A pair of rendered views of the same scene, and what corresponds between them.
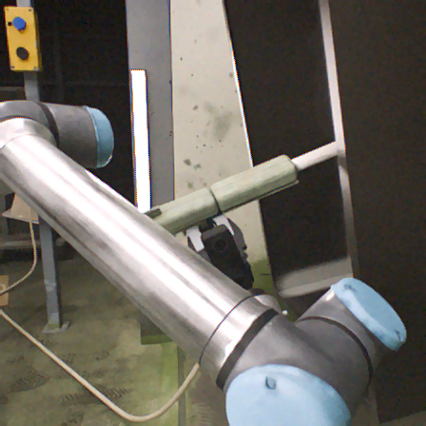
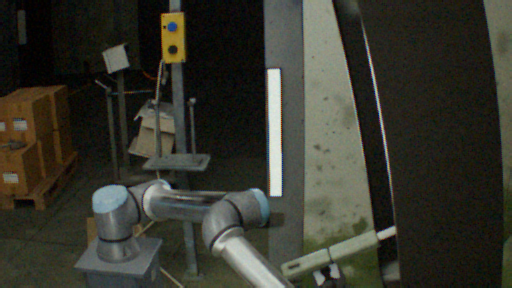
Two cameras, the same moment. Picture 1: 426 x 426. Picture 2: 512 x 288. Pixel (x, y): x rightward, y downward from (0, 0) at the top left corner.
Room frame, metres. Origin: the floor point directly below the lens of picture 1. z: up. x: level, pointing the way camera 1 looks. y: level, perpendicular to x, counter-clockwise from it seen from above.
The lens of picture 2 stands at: (-0.70, -0.05, 1.62)
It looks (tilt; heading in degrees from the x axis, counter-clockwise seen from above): 17 degrees down; 11
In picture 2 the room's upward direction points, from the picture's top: 1 degrees counter-clockwise
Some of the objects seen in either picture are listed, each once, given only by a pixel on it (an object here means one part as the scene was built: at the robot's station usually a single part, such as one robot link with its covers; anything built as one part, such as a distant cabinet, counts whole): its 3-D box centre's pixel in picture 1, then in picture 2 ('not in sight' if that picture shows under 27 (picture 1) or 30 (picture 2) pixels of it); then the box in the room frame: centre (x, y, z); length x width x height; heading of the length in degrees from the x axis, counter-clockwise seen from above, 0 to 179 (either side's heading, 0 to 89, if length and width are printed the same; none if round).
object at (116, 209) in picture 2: not in sight; (113, 211); (0.90, 0.85, 0.83); 0.17 x 0.15 x 0.18; 145
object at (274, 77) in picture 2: (142, 145); (275, 133); (1.60, 0.32, 0.96); 0.06 x 0.02 x 0.63; 96
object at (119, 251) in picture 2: not in sight; (116, 242); (0.89, 0.86, 0.69); 0.19 x 0.19 x 0.10
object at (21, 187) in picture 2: not in sight; (19, 167); (2.55, 2.74, 0.32); 0.38 x 0.29 x 0.36; 13
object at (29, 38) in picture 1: (24, 41); (174, 37); (1.73, 0.85, 1.42); 0.12 x 0.06 x 0.26; 96
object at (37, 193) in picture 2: not in sight; (29, 178); (2.93, 2.94, 0.07); 1.20 x 0.80 x 0.14; 13
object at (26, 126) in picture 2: not in sight; (30, 117); (2.93, 2.81, 0.69); 0.38 x 0.29 x 0.36; 8
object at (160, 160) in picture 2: not in sight; (174, 131); (1.62, 0.83, 0.95); 0.26 x 0.15 x 0.32; 96
